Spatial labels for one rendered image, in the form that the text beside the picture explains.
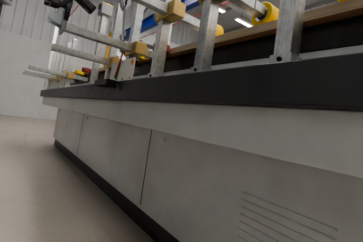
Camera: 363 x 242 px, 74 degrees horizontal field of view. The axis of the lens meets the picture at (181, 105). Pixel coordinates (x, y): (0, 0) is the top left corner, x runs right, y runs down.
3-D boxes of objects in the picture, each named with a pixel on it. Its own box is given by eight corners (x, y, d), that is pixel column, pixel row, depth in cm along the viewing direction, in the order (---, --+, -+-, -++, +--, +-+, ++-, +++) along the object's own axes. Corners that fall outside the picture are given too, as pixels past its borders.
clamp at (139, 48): (134, 52, 99) (136, 40, 100) (121, 56, 110) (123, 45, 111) (146, 55, 103) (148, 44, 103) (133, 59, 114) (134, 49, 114)
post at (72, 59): (64, 92, 205) (73, 38, 208) (63, 92, 207) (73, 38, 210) (68, 93, 207) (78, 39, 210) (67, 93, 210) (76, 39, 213)
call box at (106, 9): (100, 13, 146) (102, 1, 147) (96, 16, 152) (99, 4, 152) (111, 17, 150) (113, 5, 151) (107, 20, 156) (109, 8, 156)
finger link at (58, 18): (45, 30, 84) (50, 5, 85) (63, 35, 88) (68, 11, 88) (46, 28, 82) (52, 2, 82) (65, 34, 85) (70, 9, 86)
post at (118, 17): (105, 85, 125) (119, -3, 128) (102, 86, 128) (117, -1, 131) (111, 87, 127) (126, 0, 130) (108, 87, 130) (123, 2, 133)
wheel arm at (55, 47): (51, 51, 106) (53, 41, 106) (50, 52, 109) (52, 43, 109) (139, 74, 132) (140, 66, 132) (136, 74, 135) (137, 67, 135)
